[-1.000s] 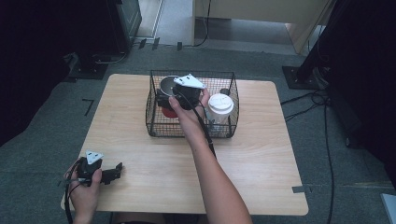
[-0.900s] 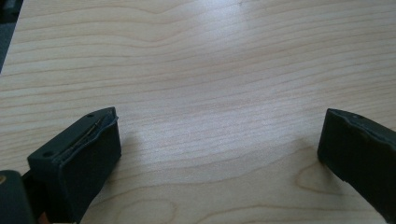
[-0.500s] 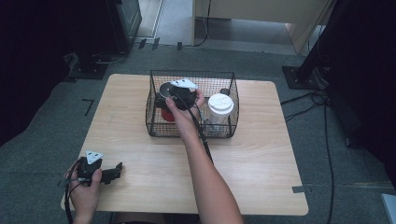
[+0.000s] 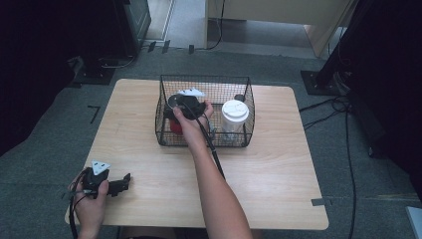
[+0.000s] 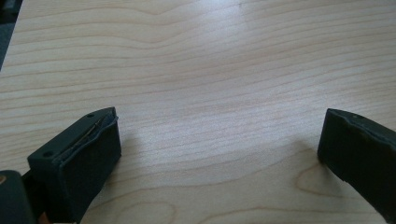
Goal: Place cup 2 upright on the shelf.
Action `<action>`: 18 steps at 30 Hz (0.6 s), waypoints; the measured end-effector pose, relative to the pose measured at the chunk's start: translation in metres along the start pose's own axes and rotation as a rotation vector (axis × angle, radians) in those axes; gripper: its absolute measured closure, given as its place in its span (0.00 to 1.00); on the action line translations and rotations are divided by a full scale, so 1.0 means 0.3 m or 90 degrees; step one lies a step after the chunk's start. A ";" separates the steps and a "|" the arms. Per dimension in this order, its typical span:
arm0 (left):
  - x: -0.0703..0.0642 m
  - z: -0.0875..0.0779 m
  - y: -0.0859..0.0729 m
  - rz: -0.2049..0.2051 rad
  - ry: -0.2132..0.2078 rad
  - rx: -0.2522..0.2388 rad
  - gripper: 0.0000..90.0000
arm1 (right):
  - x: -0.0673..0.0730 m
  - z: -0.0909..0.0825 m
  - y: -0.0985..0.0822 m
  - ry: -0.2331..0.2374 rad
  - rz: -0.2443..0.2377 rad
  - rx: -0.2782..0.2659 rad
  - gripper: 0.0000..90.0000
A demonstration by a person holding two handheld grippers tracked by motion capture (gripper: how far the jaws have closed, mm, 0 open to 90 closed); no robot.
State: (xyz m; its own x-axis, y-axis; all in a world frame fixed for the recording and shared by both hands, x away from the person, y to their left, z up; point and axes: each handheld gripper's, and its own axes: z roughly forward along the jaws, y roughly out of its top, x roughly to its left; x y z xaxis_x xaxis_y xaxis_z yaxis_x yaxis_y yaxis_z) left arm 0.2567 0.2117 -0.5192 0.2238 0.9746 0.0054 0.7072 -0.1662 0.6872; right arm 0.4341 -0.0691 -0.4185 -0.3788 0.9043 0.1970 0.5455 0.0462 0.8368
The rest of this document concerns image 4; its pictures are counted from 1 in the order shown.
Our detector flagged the dark curtain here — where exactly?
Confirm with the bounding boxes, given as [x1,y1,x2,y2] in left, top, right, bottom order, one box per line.
[337,0,422,197]
[0,0,120,157]

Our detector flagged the white panel furniture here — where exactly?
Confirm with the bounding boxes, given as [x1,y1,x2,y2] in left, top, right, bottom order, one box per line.
[204,0,356,58]

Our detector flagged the angled black tape mark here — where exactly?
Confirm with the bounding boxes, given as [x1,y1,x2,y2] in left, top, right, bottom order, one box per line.
[87,105,102,124]

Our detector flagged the long black floor cable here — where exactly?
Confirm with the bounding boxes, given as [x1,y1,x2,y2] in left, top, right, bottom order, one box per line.
[343,103,358,239]

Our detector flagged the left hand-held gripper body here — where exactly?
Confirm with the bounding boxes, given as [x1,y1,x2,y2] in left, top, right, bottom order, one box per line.
[82,159,124,199]

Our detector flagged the white flat object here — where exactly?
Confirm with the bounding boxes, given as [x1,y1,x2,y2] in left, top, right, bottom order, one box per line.
[405,205,422,239]

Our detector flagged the black hanging cable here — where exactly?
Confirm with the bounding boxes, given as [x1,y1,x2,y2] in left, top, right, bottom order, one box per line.
[194,0,227,52]

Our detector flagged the black stand base plate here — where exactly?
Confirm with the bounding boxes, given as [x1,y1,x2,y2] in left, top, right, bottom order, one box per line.
[300,69,349,98]
[68,55,116,90]

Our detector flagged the grey tape piece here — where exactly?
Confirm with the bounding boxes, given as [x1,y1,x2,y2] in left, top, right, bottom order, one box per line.
[311,197,332,207]

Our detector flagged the hand-held gripper cable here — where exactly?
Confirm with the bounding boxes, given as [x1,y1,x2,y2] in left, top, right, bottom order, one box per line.
[178,101,228,182]
[61,172,88,239]

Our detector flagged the person's right hand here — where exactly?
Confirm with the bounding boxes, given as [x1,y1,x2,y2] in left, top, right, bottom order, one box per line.
[171,100,215,148]

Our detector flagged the tangled black floor cables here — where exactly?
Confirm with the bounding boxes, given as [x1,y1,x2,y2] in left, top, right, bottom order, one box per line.
[298,95,351,131]

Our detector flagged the person's left hand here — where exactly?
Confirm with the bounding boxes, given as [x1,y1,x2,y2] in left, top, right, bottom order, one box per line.
[68,170,110,234]

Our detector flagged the black slanted stand pole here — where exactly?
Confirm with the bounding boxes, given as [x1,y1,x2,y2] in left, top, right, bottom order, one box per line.
[314,0,364,88]

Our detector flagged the left hand-held gripper cable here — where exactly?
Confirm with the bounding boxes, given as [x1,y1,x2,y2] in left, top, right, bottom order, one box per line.
[61,172,88,239]

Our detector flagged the black wire mesh basket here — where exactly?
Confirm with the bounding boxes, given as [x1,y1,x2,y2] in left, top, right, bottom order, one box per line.
[154,74,256,148]

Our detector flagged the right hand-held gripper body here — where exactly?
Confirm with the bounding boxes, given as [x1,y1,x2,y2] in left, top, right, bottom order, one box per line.
[166,87,207,121]

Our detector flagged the clear cup with white lid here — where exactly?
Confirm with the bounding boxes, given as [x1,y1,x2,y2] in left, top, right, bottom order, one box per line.
[219,99,251,143]

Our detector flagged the dark cabinet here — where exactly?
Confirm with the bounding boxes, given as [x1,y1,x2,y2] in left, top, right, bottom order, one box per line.
[112,0,152,58]

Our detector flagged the grey cable at stand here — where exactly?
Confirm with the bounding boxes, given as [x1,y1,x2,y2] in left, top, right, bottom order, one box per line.
[99,54,139,70]

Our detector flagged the right hand-held gripper cable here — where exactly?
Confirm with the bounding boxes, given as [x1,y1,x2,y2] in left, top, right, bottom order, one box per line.
[178,101,228,182]

